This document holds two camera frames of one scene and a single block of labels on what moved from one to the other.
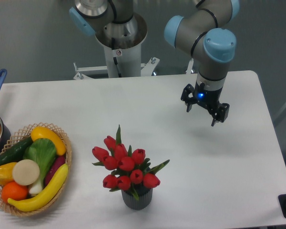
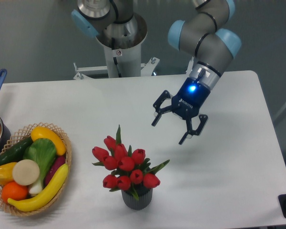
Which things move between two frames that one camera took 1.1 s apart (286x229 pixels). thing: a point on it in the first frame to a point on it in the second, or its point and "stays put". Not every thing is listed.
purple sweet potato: (58, 161) stays put
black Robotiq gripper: (209, 98) to (185, 104)
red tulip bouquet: (130, 169) stays put
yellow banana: (41, 199) stays put
